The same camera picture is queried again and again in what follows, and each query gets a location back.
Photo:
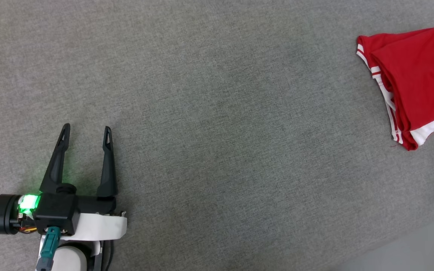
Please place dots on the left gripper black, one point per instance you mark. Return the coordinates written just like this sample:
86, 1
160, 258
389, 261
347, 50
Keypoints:
55, 210

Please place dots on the red and white basketball jersey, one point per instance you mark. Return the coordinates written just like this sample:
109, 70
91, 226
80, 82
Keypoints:
416, 75

